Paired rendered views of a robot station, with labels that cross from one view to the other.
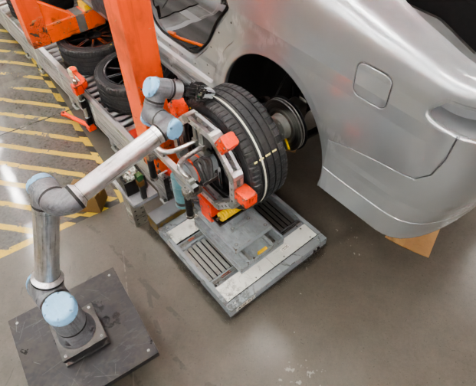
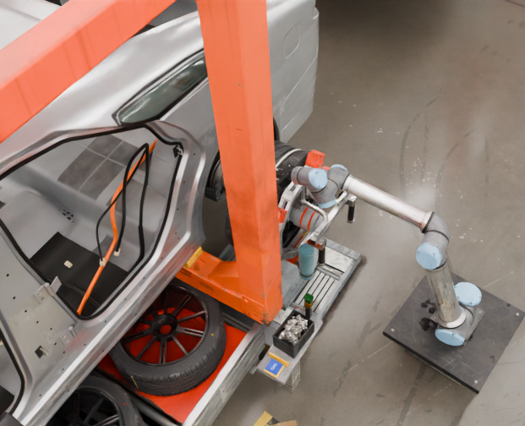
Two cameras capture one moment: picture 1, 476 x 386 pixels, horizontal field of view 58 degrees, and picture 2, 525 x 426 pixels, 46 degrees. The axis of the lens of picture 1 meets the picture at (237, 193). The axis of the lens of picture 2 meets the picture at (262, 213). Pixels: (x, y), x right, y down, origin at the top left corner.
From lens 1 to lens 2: 340 cm
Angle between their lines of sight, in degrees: 62
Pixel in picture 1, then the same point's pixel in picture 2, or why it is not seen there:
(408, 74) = (303, 11)
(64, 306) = (465, 286)
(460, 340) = (311, 130)
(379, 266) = not seen: hidden behind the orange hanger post
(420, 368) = (341, 148)
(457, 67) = not seen: outside the picture
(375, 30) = (280, 13)
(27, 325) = (473, 371)
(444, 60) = not seen: outside the picture
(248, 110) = (277, 149)
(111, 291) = (406, 319)
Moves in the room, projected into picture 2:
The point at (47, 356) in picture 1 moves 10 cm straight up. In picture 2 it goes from (484, 338) to (489, 330)
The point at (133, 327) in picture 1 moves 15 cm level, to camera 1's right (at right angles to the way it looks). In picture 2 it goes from (426, 287) to (414, 268)
